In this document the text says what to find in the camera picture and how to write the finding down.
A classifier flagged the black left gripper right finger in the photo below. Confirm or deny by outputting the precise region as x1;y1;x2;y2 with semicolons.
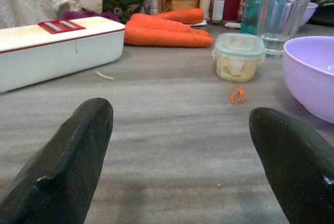
248;107;334;224

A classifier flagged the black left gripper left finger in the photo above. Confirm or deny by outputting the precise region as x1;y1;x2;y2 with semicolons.
0;97;114;224

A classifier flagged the orange carrot peel curl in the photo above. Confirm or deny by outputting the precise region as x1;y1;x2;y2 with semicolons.
228;85;248;104

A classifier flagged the lilac plastic bowl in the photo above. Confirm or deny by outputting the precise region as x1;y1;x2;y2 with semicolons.
283;36;334;125

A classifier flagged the pale vegetable scrap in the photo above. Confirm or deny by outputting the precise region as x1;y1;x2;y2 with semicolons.
96;71;115;80

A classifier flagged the white red mandoline slicer box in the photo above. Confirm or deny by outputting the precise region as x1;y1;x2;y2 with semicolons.
0;16;126;94

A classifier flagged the small clear container teal lid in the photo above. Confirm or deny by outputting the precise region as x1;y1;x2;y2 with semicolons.
211;32;266;82

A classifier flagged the small lilac bowl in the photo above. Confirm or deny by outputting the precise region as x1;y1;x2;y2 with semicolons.
300;2;319;28

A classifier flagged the purple cloth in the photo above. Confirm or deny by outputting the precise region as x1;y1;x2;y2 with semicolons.
62;9;122;23

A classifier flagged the clear ribbed drinking glass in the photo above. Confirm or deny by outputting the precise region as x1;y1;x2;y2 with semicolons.
258;0;321;54

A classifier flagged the large orange carrot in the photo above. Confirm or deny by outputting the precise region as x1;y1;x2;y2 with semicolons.
124;24;214;48

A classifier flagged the teal glass bottle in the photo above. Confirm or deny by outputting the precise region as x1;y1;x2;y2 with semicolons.
240;0;264;36

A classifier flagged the hot sauce bottle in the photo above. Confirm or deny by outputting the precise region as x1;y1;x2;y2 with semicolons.
211;0;225;25

